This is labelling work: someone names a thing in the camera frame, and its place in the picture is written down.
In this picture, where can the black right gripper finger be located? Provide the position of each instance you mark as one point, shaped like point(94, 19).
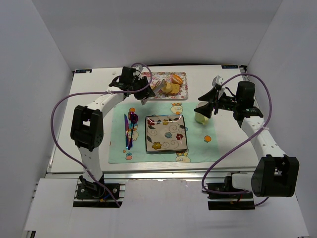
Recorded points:
point(205, 109)
point(211, 96)

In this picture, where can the round bread roll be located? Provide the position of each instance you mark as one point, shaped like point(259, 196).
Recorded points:
point(167, 88)

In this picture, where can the square floral plate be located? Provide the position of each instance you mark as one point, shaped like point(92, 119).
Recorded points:
point(165, 133)

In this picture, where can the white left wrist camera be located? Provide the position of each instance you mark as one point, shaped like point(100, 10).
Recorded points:
point(139, 68)

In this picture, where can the iridescent purple spoon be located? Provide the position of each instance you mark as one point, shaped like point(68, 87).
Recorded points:
point(134, 120)

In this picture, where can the iridescent knife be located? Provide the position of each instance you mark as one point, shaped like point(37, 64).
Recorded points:
point(126, 124)

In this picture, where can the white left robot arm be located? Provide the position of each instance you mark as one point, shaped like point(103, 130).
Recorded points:
point(87, 130)

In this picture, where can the sliced bread piece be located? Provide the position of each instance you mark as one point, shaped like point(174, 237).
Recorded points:
point(175, 89)

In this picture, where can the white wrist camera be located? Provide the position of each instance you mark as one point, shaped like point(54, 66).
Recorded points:
point(139, 68)
point(217, 82)

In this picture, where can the floral serving tray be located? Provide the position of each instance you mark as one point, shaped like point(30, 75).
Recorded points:
point(159, 76)

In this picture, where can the yellow green mug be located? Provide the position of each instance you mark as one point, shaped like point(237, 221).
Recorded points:
point(201, 118)

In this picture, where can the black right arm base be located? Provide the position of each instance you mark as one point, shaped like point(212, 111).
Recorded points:
point(228, 198)

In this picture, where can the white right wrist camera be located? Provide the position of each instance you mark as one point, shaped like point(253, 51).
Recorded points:
point(217, 82)

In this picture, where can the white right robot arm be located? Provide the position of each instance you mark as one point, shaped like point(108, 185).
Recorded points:
point(276, 173)

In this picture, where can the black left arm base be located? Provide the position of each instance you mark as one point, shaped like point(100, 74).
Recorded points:
point(92, 195)

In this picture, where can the green placemat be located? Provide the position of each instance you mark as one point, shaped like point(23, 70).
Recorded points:
point(201, 139)

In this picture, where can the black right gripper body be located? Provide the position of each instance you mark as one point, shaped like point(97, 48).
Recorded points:
point(215, 101)

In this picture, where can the orange striped bun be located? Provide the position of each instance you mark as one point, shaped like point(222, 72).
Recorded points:
point(175, 79)

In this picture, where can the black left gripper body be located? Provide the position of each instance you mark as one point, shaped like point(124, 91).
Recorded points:
point(142, 87)

